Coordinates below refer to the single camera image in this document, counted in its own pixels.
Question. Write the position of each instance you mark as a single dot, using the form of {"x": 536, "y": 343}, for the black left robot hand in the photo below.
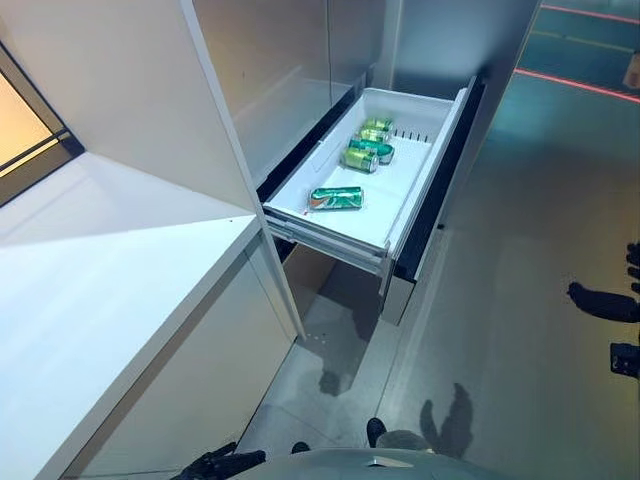
{"x": 220, "y": 460}

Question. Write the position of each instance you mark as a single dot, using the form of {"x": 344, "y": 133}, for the grey robot torso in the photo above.
{"x": 350, "y": 467}

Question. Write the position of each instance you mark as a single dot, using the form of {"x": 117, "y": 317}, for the green soda can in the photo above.
{"x": 375, "y": 135}
{"x": 372, "y": 147}
{"x": 359, "y": 160}
{"x": 337, "y": 199}
{"x": 378, "y": 123}

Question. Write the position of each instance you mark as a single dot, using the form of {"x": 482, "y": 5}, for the fridge drawer with white bin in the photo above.
{"x": 380, "y": 200}

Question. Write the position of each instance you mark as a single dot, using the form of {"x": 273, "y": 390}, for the tall white side panel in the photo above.
{"x": 125, "y": 90}

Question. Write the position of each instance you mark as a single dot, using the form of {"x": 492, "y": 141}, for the brown cardboard box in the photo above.
{"x": 632, "y": 72}

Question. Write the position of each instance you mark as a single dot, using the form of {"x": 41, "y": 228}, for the stainless fridge drawer front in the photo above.
{"x": 310, "y": 275}

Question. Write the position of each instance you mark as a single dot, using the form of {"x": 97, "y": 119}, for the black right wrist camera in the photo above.
{"x": 627, "y": 362}

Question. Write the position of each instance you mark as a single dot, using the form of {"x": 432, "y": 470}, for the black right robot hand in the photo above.
{"x": 615, "y": 305}

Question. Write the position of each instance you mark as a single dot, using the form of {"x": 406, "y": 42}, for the dark framed window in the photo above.
{"x": 25, "y": 130}

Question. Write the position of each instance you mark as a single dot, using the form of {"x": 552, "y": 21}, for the white counter cabinet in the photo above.
{"x": 100, "y": 300}

